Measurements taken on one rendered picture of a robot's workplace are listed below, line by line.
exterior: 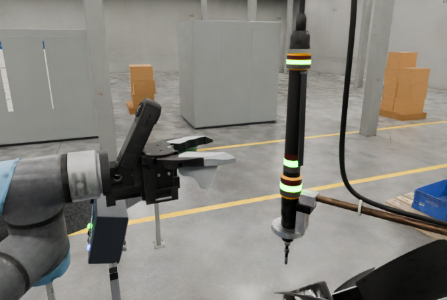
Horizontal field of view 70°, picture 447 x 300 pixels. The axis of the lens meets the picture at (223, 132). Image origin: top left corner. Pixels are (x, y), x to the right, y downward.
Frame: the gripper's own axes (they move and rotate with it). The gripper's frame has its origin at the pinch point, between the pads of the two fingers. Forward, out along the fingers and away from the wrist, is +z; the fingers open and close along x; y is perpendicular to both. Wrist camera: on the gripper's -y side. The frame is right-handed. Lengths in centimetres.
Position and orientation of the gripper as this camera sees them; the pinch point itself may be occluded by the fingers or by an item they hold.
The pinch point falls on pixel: (219, 145)
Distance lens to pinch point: 56.5
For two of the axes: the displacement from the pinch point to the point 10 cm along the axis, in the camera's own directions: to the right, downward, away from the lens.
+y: 0.0, 9.6, 2.7
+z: 9.3, -1.0, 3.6
